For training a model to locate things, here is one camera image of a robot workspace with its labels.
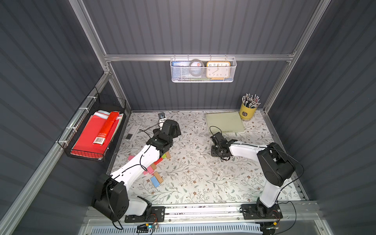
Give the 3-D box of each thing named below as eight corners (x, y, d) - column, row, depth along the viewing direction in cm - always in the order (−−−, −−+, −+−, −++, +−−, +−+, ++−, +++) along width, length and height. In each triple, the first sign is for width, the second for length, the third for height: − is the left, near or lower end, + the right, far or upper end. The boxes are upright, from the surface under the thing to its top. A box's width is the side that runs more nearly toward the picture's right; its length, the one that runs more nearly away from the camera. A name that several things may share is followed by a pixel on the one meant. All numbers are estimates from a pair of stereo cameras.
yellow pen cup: (238, 122, 115) (245, 104, 100) (235, 111, 123) (241, 93, 108) (253, 122, 115) (262, 104, 100) (249, 111, 123) (257, 93, 108)
